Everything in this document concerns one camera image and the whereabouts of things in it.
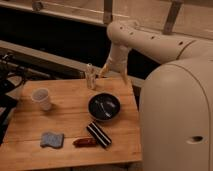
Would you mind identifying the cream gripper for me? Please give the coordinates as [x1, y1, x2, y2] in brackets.
[98, 43, 130, 84]

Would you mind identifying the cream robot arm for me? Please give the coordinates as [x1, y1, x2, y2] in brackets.
[100, 21, 213, 171]

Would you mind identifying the black ceramic bowl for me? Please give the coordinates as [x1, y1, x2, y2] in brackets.
[88, 93, 120, 121]

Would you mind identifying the black white striped block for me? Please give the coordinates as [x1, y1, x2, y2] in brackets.
[86, 122, 112, 148]

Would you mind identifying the blue sponge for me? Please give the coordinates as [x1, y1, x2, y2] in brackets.
[40, 132, 64, 149]

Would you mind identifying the metal window railing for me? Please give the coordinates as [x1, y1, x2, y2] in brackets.
[0, 0, 213, 39]

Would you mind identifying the black equipment with cables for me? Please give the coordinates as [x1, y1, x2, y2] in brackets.
[0, 53, 26, 145]

